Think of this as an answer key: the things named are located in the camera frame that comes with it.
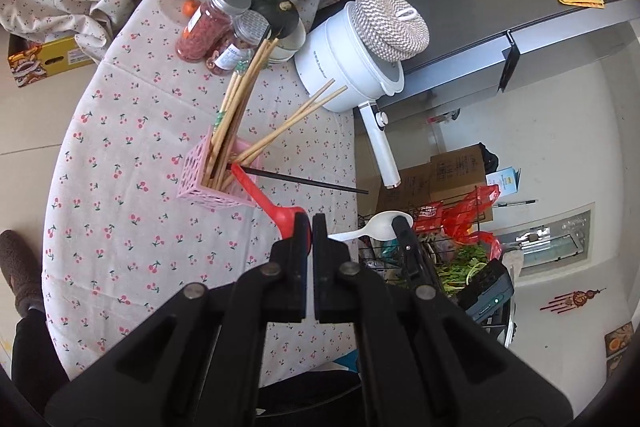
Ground white plastic spoon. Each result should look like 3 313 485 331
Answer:
329 210 413 243

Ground cream bowl with green handle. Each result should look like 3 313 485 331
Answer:
268 20 306 64

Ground red chinese knot decoration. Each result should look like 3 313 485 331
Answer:
540 288 604 314

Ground dark green squash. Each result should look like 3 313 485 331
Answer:
250 0 299 39

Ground white electric cooking pot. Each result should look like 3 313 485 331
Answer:
294 1 405 188

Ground red plastic bag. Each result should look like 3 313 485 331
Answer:
412 184 502 260

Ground pink perforated utensil basket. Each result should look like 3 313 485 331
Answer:
177 126 256 211

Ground green-tipped wooden chopstick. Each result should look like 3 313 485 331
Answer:
210 60 253 166

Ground woven rope basket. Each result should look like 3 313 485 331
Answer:
350 0 431 63

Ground jar of brown dried fruit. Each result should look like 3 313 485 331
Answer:
205 10 270 76

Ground green vegetables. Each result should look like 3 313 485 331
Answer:
436 244 488 297

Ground cherry print tablecloth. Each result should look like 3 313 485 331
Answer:
1 0 356 386

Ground wire storage rack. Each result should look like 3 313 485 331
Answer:
357 196 501 293

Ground jar of red goji berries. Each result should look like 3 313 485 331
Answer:
176 0 250 63

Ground red plastic spoon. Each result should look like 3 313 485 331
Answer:
230 164 306 239

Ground brown fuzzy slipper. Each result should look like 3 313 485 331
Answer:
0 230 44 317

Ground brown cardboard box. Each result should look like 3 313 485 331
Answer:
375 143 499 213

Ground yellow printed cardboard box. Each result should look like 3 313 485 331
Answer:
8 35 92 88

